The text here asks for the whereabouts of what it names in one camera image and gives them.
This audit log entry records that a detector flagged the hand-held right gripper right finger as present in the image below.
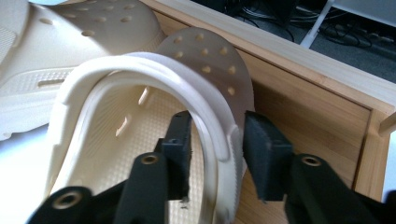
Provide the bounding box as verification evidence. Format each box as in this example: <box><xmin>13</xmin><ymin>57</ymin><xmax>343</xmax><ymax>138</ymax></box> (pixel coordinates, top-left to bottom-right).
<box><xmin>242</xmin><ymin>110</ymin><xmax>294</xmax><ymax>202</ymax></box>

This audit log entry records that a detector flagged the beige foam clog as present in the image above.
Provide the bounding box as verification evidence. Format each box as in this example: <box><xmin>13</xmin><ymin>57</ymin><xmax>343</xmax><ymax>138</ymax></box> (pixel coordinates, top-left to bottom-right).
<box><xmin>45</xmin><ymin>27</ymin><xmax>257</xmax><ymax>224</ymax></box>
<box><xmin>0</xmin><ymin>0</ymin><xmax>166</xmax><ymax>142</ymax></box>

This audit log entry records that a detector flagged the black cable bundle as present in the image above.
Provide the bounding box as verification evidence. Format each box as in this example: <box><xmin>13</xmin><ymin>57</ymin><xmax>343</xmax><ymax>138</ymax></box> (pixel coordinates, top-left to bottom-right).
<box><xmin>227</xmin><ymin>0</ymin><xmax>396</xmax><ymax>49</ymax></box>

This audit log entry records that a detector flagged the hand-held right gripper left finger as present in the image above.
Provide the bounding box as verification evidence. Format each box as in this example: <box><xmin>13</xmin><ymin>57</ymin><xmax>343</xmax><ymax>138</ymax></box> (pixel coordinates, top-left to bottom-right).
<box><xmin>161</xmin><ymin>110</ymin><xmax>194</xmax><ymax>202</ymax></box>

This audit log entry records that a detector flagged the white metal stand leg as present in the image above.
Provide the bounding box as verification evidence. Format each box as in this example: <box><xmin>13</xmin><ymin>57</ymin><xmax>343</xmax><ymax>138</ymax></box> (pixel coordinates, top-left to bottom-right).
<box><xmin>300</xmin><ymin>0</ymin><xmax>336</xmax><ymax>49</ymax></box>

